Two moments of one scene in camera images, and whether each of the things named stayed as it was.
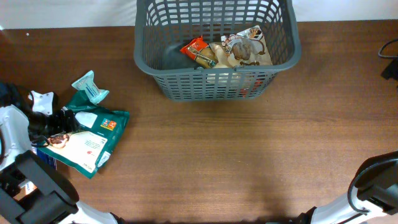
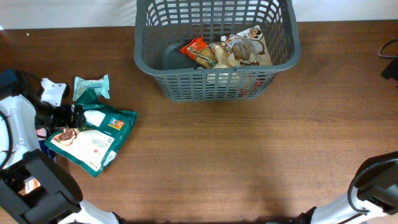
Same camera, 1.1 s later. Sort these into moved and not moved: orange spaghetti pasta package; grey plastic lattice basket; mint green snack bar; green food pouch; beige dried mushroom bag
Moved: mint green snack bar; green food pouch
Not moved: beige dried mushroom bag; orange spaghetti pasta package; grey plastic lattice basket
